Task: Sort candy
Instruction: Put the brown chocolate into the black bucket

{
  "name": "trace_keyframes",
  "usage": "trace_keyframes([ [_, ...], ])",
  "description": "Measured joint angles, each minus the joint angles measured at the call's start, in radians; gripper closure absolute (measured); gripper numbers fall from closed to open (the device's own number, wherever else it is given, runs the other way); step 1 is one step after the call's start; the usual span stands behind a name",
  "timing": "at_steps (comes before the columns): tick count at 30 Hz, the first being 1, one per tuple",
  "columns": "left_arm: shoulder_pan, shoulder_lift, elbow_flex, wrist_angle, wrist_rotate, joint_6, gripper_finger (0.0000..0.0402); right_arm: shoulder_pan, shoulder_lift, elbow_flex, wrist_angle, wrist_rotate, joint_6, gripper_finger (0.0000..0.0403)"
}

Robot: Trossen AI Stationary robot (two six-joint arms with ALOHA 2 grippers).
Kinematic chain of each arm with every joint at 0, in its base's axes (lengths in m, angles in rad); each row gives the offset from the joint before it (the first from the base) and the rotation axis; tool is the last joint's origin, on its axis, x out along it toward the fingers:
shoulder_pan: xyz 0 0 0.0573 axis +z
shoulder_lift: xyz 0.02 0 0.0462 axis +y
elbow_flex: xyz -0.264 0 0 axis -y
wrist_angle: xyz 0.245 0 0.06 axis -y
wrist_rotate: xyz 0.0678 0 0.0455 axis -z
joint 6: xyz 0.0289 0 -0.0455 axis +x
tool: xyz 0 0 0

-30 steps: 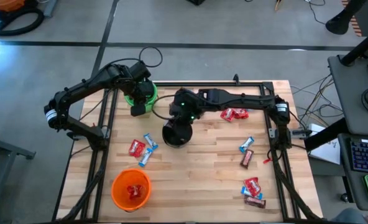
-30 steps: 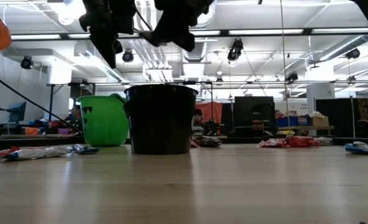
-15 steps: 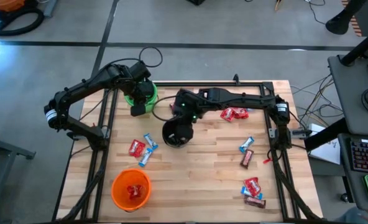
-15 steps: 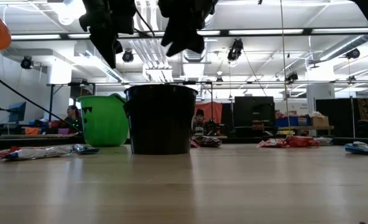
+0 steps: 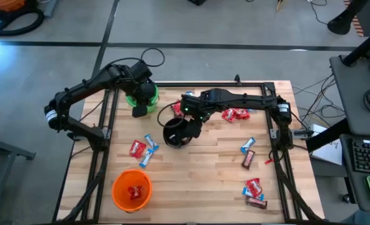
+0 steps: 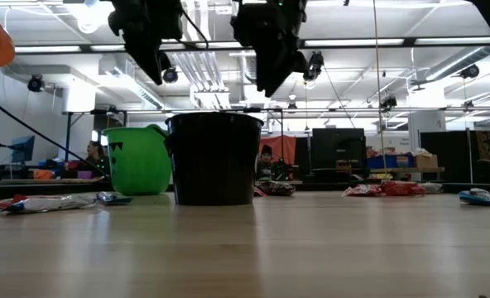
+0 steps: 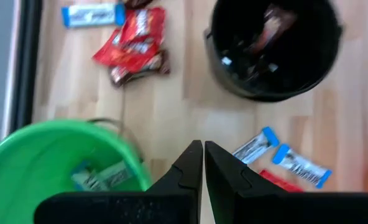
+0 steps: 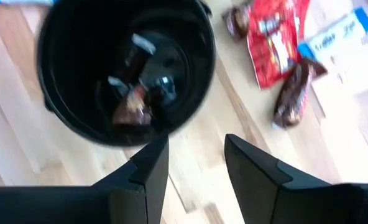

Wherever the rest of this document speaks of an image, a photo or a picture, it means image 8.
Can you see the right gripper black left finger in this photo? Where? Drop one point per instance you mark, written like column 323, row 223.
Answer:
column 78, row 205

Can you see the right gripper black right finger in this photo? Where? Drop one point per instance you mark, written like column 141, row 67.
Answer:
column 296, row 205

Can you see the brown Snickers candy bar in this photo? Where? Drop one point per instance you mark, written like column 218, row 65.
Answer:
column 237, row 20
column 292, row 96
column 132, row 110

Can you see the red Skittles candy pack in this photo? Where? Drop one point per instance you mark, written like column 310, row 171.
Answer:
column 274, row 68
column 283, row 12

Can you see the white blue Hershey's bar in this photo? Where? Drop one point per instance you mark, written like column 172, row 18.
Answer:
column 22, row 2
column 336, row 34

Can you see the black plastic bucket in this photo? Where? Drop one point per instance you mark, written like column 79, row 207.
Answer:
column 66, row 77

